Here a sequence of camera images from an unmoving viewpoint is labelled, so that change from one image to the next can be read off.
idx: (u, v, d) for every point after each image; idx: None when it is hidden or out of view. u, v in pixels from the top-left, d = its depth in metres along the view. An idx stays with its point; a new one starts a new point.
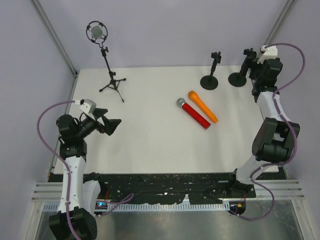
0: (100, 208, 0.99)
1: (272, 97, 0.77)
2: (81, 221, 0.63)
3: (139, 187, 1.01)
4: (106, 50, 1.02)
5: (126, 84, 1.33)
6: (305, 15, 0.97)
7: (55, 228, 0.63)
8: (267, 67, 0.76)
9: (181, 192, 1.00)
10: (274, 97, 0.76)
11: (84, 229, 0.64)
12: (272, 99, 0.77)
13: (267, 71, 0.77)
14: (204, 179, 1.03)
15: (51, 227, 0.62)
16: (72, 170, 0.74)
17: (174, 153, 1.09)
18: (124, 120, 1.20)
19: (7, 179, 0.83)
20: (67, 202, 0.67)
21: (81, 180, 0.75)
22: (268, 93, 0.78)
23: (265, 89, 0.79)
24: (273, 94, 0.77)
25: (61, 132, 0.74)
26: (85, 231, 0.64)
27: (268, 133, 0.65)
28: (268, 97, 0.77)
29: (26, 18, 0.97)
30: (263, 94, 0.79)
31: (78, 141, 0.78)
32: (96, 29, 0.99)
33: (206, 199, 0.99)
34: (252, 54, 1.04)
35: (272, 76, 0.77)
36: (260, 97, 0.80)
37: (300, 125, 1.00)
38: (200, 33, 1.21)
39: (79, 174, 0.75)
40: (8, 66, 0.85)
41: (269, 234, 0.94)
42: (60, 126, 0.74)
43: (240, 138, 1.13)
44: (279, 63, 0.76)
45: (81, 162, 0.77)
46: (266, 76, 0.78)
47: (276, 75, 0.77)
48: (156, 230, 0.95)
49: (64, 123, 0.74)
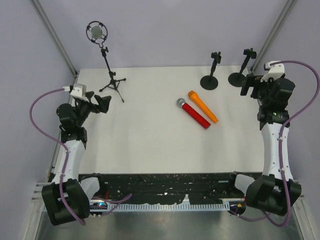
0: (100, 208, 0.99)
1: (278, 135, 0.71)
2: (74, 193, 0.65)
3: (139, 187, 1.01)
4: (106, 50, 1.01)
5: (126, 84, 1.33)
6: (305, 15, 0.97)
7: (48, 199, 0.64)
8: (278, 89, 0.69)
9: (181, 192, 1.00)
10: (279, 140, 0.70)
11: (77, 202, 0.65)
12: (277, 138, 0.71)
13: (276, 93, 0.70)
14: (204, 179, 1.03)
15: (44, 197, 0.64)
16: (70, 149, 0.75)
17: (174, 153, 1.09)
18: (124, 120, 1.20)
19: (7, 180, 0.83)
20: (61, 174, 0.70)
21: (78, 160, 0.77)
22: (273, 130, 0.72)
23: (273, 115, 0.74)
24: (279, 133, 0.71)
25: (63, 120, 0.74)
26: (78, 204, 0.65)
27: (263, 191, 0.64)
28: (273, 133, 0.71)
29: (26, 17, 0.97)
30: (268, 126, 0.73)
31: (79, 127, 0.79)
32: (96, 29, 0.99)
33: (206, 199, 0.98)
34: (252, 54, 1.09)
35: (282, 100, 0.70)
36: (266, 127, 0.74)
37: (300, 125, 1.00)
38: (200, 33, 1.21)
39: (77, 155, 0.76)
40: (8, 66, 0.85)
41: (268, 234, 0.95)
42: (62, 115, 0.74)
43: (240, 138, 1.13)
44: (291, 84, 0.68)
45: (81, 146, 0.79)
46: (275, 99, 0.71)
47: (287, 99, 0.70)
48: (157, 230, 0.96)
49: (66, 111, 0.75)
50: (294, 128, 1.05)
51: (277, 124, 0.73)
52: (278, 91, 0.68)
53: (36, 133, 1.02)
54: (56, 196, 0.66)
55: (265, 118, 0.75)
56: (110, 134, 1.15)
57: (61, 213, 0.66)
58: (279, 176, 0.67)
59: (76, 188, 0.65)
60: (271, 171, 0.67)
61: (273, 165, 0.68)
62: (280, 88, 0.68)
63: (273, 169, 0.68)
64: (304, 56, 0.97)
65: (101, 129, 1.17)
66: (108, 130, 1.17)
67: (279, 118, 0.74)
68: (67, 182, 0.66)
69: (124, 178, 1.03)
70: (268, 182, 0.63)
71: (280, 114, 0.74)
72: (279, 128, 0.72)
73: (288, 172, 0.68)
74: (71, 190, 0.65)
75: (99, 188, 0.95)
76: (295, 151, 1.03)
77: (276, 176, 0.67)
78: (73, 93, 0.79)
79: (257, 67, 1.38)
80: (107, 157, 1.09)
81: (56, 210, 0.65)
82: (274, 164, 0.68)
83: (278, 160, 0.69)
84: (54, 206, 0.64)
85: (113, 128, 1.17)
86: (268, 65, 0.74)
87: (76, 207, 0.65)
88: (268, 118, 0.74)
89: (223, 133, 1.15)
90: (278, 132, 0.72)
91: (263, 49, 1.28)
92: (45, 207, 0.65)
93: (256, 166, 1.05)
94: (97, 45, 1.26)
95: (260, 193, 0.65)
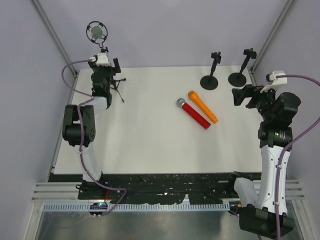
0: (99, 208, 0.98)
1: (277, 162, 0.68)
2: (89, 113, 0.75)
3: (139, 187, 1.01)
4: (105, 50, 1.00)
5: (126, 84, 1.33)
6: (305, 15, 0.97)
7: (67, 111, 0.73)
8: (282, 107, 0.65)
9: (181, 192, 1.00)
10: (278, 167, 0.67)
11: (88, 121, 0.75)
12: (276, 165, 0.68)
13: (280, 111, 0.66)
14: (204, 179, 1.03)
15: (66, 107, 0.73)
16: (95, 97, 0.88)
17: (174, 153, 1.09)
18: (124, 120, 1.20)
19: (7, 180, 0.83)
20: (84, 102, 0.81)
21: (99, 108, 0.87)
22: (273, 156, 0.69)
23: (275, 135, 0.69)
24: (279, 159, 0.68)
25: (95, 85, 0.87)
26: (88, 123, 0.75)
27: (253, 222, 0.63)
28: (272, 159, 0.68)
29: (25, 17, 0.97)
30: (268, 149, 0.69)
31: (106, 92, 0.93)
32: (96, 29, 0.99)
33: (206, 199, 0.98)
34: (251, 54, 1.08)
35: (286, 117, 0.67)
36: (265, 150, 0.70)
37: (300, 125, 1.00)
38: (200, 33, 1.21)
39: (99, 104, 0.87)
40: (8, 66, 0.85)
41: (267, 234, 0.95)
42: (95, 81, 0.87)
43: (240, 138, 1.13)
44: (295, 102, 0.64)
45: (105, 103, 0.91)
46: (278, 117, 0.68)
47: (291, 118, 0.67)
48: (157, 230, 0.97)
49: (98, 77, 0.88)
50: (293, 128, 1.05)
51: (278, 147, 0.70)
52: (282, 109, 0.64)
53: (36, 133, 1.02)
54: (74, 114, 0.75)
55: (266, 137, 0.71)
56: (110, 134, 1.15)
57: (72, 128, 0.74)
58: (273, 210, 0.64)
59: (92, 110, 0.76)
60: (265, 202, 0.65)
61: (268, 196, 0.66)
62: (284, 105, 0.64)
63: (268, 201, 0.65)
64: (304, 56, 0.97)
65: (101, 128, 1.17)
66: (109, 129, 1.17)
67: (281, 138, 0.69)
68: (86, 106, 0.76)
69: (124, 178, 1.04)
70: (259, 214, 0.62)
71: (283, 134, 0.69)
72: (279, 152, 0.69)
73: (283, 205, 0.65)
74: (87, 110, 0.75)
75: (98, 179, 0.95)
76: (295, 151, 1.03)
77: (270, 209, 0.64)
78: (99, 61, 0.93)
79: (257, 67, 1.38)
80: (108, 155, 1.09)
81: (69, 123, 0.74)
82: (269, 196, 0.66)
83: (275, 192, 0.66)
84: (70, 118, 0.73)
85: (113, 128, 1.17)
86: (271, 77, 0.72)
87: (86, 125, 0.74)
88: (270, 138, 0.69)
89: (223, 133, 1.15)
90: (277, 157, 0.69)
91: (263, 49, 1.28)
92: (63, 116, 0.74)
93: (255, 166, 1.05)
94: (98, 45, 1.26)
95: (250, 222, 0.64)
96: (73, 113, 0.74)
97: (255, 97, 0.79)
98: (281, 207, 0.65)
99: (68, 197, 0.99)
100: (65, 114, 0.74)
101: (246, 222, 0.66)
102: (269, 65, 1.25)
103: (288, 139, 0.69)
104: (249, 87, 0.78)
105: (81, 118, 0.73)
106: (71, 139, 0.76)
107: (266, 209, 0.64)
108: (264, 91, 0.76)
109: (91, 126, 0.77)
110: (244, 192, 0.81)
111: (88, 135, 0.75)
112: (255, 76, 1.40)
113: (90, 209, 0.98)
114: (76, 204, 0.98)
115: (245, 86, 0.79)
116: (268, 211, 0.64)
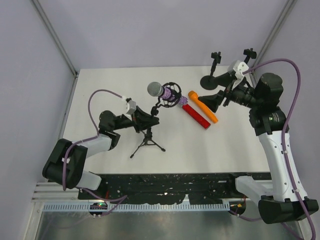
0: (100, 208, 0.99)
1: (282, 148, 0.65)
2: (77, 156, 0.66)
3: (139, 187, 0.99)
4: (156, 106, 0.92)
5: (135, 90, 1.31)
6: (305, 16, 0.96)
7: (58, 145, 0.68)
8: (267, 90, 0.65)
9: (181, 192, 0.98)
10: (285, 152, 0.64)
11: (74, 166, 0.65)
12: (281, 152, 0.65)
13: (266, 93, 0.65)
14: (204, 179, 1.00)
15: (59, 142, 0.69)
16: (99, 136, 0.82)
17: (174, 155, 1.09)
18: (125, 132, 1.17)
19: (7, 180, 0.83)
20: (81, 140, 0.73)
21: (98, 147, 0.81)
22: (276, 145, 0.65)
23: (270, 120, 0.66)
24: (283, 145, 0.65)
25: (101, 124, 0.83)
26: (72, 167, 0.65)
27: (280, 216, 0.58)
28: (276, 146, 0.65)
29: (26, 18, 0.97)
30: (268, 137, 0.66)
31: (113, 133, 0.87)
32: (157, 90, 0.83)
33: (206, 199, 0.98)
34: (251, 54, 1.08)
35: (273, 99, 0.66)
36: (265, 138, 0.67)
37: (299, 126, 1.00)
38: (200, 33, 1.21)
39: (101, 143, 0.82)
40: (7, 66, 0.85)
41: (269, 234, 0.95)
42: (103, 121, 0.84)
43: (240, 139, 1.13)
44: (277, 81, 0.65)
45: (108, 145, 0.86)
46: (267, 101, 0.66)
47: (277, 98, 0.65)
48: (157, 230, 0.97)
49: (108, 118, 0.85)
50: (293, 128, 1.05)
51: (277, 132, 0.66)
52: (269, 92, 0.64)
53: (36, 133, 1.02)
54: (63, 151, 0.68)
55: (262, 125, 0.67)
56: None
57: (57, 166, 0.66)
58: (295, 198, 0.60)
59: (82, 154, 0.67)
60: (285, 194, 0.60)
61: (285, 186, 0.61)
62: (269, 86, 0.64)
63: (287, 192, 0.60)
64: (304, 57, 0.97)
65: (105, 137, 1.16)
66: None
67: (276, 121, 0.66)
68: (77, 148, 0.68)
69: (124, 178, 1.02)
70: (284, 208, 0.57)
71: (276, 115, 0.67)
72: (280, 136, 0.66)
73: (302, 189, 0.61)
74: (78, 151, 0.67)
75: (96, 188, 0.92)
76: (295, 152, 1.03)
77: (292, 199, 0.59)
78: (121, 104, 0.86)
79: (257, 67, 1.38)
80: (108, 164, 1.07)
81: (54, 160, 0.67)
82: (286, 185, 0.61)
83: (290, 180, 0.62)
84: (57, 154, 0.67)
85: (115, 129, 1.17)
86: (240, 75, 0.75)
87: (70, 169, 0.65)
88: (266, 125, 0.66)
89: (222, 134, 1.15)
90: (280, 143, 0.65)
91: (263, 50, 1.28)
92: (52, 152, 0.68)
93: (255, 166, 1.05)
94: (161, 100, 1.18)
95: (276, 218, 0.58)
96: (63, 149, 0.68)
97: (230, 99, 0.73)
98: (302, 193, 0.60)
99: (68, 197, 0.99)
100: (55, 150, 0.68)
101: (269, 219, 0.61)
102: (269, 65, 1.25)
103: (282, 120, 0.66)
104: (223, 93, 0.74)
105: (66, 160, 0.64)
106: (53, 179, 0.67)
107: (289, 200, 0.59)
108: (236, 90, 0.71)
109: (77, 172, 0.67)
110: (251, 189, 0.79)
111: (70, 182, 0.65)
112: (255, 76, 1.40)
113: (90, 209, 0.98)
114: (77, 204, 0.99)
115: (218, 95, 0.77)
116: (292, 202, 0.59)
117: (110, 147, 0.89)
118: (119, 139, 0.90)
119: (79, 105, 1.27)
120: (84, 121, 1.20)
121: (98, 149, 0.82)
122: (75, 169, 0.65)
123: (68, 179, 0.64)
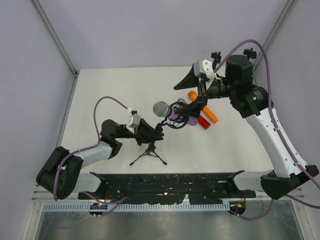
0: (100, 208, 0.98)
1: (273, 126, 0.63)
2: (70, 167, 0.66)
3: (139, 187, 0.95)
4: (162, 123, 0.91)
5: (135, 90, 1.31)
6: (304, 16, 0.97)
7: (54, 152, 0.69)
8: (239, 70, 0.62)
9: (181, 192, 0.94)
10: (278, 128, 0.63)
11: (65, 177, 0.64)
12: (274, 129, 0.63)
13: (239, 75, 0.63)
14: (204, 179, 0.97)
15: (57, 150, 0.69)
16: (99, 144, 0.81)
17: (173, 156, 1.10)
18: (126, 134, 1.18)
19: (7, 179, 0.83)
20: (78, 149, 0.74)
21: (98, 156, 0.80)
22: (267, 123, 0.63)
23: (254, 100, 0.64)
24: (273, 122, 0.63)
25: (103, 133, 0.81)
26: (64, 178, 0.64)
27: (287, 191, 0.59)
28: (267, 125, 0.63)
29: (25, 18, 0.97)
30: (258, 118, 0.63)
31: (114, 142, 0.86)
32: (160, 110, 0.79)
33: (206, 199, 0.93)
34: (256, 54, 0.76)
35: (247, 78, 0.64)
36: (254, 120, 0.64)
37: (298, 126, 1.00)
38: (200, 33, 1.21)
39: (100, 152, 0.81)
40: (8, 66, 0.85)
41: (269, 234, 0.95)
42: (104, 130, 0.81)
43: (240, 139, 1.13)
44: (244, 59, 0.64)
45: (108, 153, 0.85)
46: (243, 81, 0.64)
47: (250, 75, 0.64)
48: (157, 230, 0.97)
49: (109, 129, 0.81)
50: (292, 128, 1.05)
51: (264, 110, 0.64)
52: (241, 71, 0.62)
53: (36, 133, 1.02)
54: (58, 161, 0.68)
55: (248, 105, 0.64)
56: None
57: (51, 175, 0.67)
58: (299, 170, 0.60)
59: (76, 166, 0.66)
60: (289, 170, 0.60)
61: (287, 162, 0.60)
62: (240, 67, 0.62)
63: (289, 167, 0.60)
64: (304, 57, 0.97)
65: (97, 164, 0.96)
66: None
67: (259, 99, 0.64)
68: (71, 160, 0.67)
69: (124, 178, 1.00)
70: (292, 183, 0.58)
71: (258, 93, 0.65)
72: (268, 114, 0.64)
73: (301, 158, 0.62)
74: (71, 162, 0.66)
75: (95, 190, 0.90)
76: None
77: (296, 172, 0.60)
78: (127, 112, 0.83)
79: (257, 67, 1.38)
80: (108, 164, 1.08)
81: (49, 169, 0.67)
82: (287, 161, 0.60)
83: (289, 154, 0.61)
84: (52, 163, 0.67)
85: None
86: (214, 75, 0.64)
87: (62, 180, 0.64)
88: (252, 105, 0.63)
89: (222, 134, 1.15)
90: (270, 120, 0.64)
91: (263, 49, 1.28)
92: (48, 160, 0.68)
93: (255, 166, 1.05)
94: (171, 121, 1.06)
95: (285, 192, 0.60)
96: (59, 157, 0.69)
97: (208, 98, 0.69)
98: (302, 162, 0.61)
99: (68, 197, 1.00)
100: (51, 156, 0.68)
101: (278, 192, 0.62)
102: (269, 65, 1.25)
103: (264, 96, 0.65)
104: (203, 98, 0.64)
105: (59, 171, 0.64)
106: (46, 188, 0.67)
107: (294, 175, 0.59)
108: (210, 86, 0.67)
109: (70, 183, 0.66)
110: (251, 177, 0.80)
111: (60, 192, 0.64)
112: (255, 76, 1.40)
113: (90, 209, 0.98)
114: (76, 204, 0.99)
115: (198, 103, 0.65)
116: (296, 175, 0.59)
117: (111, 155, 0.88)
118: (120, 148, 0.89)
119: (79, 105, 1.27)
120: (85, 121, 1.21)
121: (98, 158, 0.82)
122: (66, 180, 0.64)
123: (59, 190, 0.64)
